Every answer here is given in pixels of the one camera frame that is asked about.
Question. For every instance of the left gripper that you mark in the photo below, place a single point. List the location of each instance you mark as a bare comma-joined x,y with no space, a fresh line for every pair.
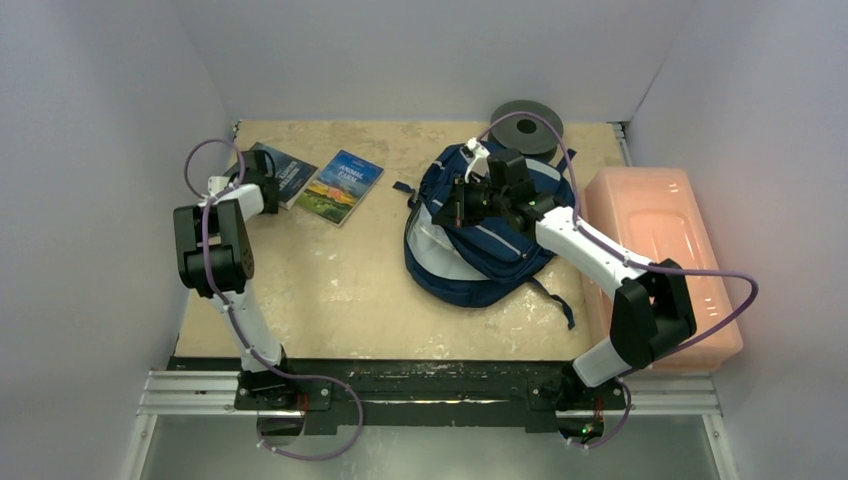
274,186

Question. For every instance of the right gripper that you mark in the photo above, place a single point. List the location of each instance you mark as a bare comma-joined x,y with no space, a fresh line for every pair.
457,206

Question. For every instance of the blue cover book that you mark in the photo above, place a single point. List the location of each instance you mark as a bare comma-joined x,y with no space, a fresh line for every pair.
293,175

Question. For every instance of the animal farm book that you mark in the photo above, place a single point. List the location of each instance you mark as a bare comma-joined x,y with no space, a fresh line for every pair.
339,187

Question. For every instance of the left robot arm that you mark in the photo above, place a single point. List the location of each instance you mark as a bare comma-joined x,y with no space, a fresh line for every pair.
215,259

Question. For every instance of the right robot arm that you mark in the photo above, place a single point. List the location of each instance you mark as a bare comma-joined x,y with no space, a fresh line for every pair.
652,312

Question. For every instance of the dark grey filament spool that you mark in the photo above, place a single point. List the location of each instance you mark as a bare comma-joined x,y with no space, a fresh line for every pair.
529,135

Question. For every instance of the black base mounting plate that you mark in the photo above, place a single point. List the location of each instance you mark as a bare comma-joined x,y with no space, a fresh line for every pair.
322,395

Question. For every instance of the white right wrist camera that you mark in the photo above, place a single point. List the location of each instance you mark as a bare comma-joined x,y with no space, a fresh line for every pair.
476,155

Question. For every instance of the aluminium frame rail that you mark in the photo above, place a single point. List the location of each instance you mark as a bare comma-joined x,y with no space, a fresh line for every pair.
212,393

